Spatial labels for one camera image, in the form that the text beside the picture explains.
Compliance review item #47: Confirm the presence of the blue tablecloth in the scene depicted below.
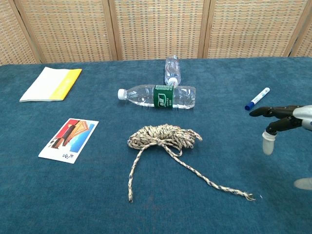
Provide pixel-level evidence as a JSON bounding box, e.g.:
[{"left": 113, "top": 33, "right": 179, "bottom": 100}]
[{"left": 0, "top": 56, "right": 312, "bottom": 234}]

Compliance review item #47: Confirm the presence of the green label water bottle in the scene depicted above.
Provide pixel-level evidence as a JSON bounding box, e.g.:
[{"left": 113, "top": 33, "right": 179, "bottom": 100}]
[{"left": 117, "top": 84, "right": 197, "bottom": 110}]

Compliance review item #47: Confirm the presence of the woven rattan screen panel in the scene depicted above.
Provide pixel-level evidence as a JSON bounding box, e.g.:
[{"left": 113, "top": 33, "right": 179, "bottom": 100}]
[
  {"left": 108, "top": 0, "right": 212, "bottom": 61},
  {"left": 0, "top": 0, "right": 41, "bottom": 66},
  {"left": 203, "top": 0, "right": 309, "bottom": 59},
  {"left": 290, "top": 0, "right": 312, "bottom": 58},
  {"left": 14, "top": 0, "right": 119, "bottom": 64}
]

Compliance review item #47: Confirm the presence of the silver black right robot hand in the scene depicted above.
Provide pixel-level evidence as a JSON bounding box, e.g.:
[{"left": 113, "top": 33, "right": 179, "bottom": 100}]
[{"left": 249, "top": 104, "right": 312, "bottom": 191}]

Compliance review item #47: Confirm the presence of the white and yellow booklet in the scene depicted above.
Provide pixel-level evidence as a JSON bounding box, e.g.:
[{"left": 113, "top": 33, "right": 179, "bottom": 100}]
[{"left": 19, "top": 66, "right": 83, "bottom": 103}]

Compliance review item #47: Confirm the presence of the unlabelled clear plastic bottle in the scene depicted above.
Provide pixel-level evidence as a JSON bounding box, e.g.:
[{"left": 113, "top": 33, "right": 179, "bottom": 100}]
[{"left": 164, "top": 55, "right": 182, "bottom": 86}]

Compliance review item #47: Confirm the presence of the beige speckled braided rope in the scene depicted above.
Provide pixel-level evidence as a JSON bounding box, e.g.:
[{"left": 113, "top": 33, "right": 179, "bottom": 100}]
[{"left": 127, "top": 123, "right": 256, "bottom": 203}]

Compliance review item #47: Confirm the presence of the white marker blue cap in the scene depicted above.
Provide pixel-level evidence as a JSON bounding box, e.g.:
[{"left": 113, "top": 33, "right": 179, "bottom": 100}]
[{"left": 244, "top": 87, "right": 271, "bottom": 112}]

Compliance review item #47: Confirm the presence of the picture postcard with handwriting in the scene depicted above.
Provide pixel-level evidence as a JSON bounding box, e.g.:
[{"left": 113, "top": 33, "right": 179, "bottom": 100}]
[{"left": 38, "top": 118, "right": 99, "bottom": 164}]

